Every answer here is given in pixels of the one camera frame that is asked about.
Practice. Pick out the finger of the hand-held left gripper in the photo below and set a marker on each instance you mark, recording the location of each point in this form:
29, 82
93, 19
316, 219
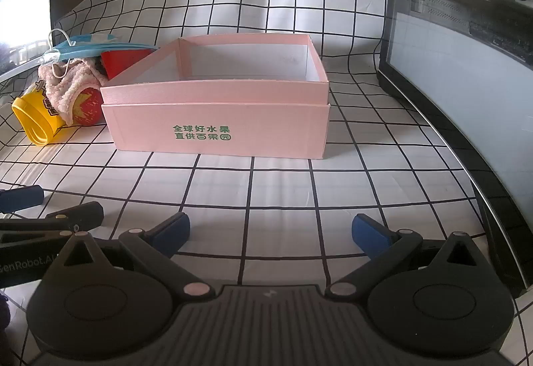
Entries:
21, 198
79, 214

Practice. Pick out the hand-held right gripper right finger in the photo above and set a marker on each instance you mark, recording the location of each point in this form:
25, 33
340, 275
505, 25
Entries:
369, 233

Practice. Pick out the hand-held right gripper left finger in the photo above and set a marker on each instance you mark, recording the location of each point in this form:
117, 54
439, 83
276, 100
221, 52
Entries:
170, 237

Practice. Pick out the pink cardboard box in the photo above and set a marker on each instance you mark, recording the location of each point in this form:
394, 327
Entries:
216, 128

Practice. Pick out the pink striped fluffy sock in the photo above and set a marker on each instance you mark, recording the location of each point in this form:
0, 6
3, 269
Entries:
62, 87

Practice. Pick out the red envelope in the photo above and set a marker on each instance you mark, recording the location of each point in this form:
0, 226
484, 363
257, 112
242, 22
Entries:
125, 63

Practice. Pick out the blue face mask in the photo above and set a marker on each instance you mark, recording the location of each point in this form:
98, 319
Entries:
104, 51

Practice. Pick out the yellow plastic cup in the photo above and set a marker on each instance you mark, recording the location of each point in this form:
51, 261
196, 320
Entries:
37, 116

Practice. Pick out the white black checked tablecloth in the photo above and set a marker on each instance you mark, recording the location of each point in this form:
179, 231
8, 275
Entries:
291, 191

